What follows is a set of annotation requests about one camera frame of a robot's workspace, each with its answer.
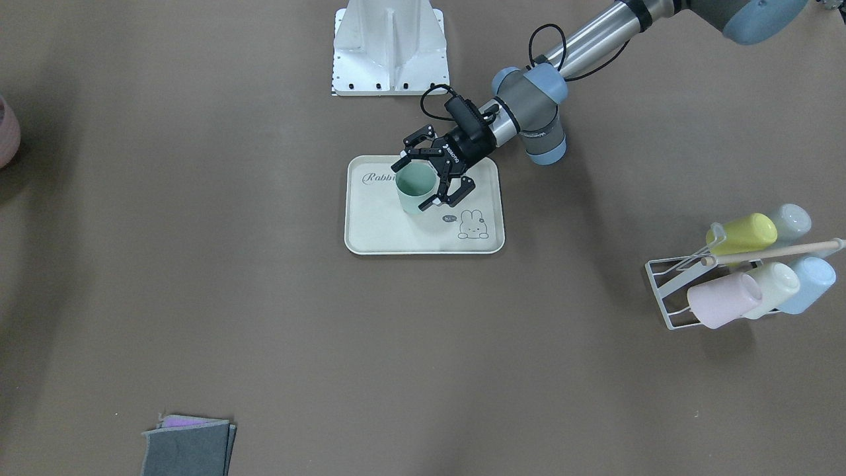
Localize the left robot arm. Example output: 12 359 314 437
391 1 806 213

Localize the grey cup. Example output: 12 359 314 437
767 203 812 246

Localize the cream rabbit tray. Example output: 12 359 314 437
344 155 506 255

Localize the pink bowl with ice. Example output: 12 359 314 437
1 97 21 169

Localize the yellow cup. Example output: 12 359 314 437
706 213 779 255

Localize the green cup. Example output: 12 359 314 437
394 162 440 214

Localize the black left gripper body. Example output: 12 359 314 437
438 126 496 175

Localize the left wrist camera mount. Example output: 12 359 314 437
444 95 499 141

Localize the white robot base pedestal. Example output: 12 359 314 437
330 1 450 97

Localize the cream white cup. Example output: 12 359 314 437
742 262 800 319

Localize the white wire cup rack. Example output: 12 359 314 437
644 238 844 331

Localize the pink cup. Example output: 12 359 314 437
687 273 761 329

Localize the grey folded cloth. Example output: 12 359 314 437
140 414 237 475

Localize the light blue cup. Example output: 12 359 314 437
777 256 837 315

